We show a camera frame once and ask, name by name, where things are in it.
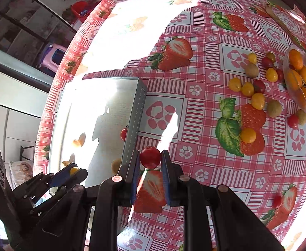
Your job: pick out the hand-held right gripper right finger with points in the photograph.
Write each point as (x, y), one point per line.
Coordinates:
(166, 180)

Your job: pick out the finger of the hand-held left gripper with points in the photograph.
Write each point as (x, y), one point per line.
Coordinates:
(62, 175)
(51, 201)

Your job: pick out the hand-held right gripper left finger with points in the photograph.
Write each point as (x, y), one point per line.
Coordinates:
(135, 180)

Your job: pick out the yellow cherry tomato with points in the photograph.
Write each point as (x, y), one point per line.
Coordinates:
(79, 140)
(258, 101)
(272, 74)
(252, 58)
(69, 160)
(73, 171)
(235, 84)
(115, 165)
(248, 135)
(247, 89)

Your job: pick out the grey metal tray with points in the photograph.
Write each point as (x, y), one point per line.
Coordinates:
(103, 96)

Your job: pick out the printed figure poster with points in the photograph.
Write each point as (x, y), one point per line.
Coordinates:
(21, 171)

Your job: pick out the black metal rack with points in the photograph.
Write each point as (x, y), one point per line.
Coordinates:
(27, 151)

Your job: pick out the purple plastic stool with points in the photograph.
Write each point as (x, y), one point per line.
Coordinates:
(52, 57)

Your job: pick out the green kiwi berry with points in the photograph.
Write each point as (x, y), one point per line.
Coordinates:
(274, 108)
(251, 70)
(301, 117)

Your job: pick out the strawberry print checked tablecloth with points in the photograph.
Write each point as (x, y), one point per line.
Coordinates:
(194, 44)

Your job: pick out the clear plastic bag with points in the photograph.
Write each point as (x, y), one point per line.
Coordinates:
(303, 102)

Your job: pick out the pile of orange kumquats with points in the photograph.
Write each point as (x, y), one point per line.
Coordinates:
(296, 70)

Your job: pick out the wooden utensil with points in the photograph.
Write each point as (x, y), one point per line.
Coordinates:
(279, 18)

